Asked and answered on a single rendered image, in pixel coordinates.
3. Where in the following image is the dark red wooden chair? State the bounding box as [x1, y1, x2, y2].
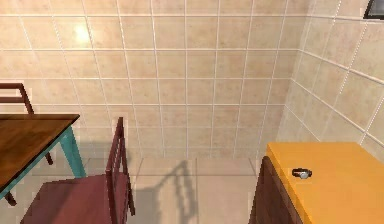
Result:
[0, 82, 54, 207]
[19, 116, 136, 224]

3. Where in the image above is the yellow-topped brown cabinet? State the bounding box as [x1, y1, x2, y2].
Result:
[248, 141, 384, 224]

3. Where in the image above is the brown table with teal legs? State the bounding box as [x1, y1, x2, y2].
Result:
[0, 113, 88, 201]

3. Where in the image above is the dark framed window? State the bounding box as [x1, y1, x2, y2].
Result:
[363, 0, 384, 20]

